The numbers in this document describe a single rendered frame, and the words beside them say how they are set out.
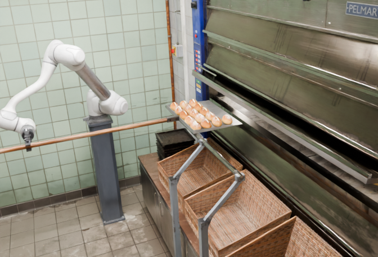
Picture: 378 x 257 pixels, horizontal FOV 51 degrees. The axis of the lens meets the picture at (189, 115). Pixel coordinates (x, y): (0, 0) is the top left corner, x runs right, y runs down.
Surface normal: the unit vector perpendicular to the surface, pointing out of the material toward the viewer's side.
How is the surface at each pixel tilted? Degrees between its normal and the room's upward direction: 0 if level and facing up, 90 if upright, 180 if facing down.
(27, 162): 90
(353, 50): 69
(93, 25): 90
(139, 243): 0
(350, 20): 90
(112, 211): 90
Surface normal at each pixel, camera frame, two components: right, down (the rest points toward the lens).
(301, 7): -0.93, 0.18
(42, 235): -0.05, -0.93
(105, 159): 0.37, 0.33
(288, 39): -0.89, -0.15
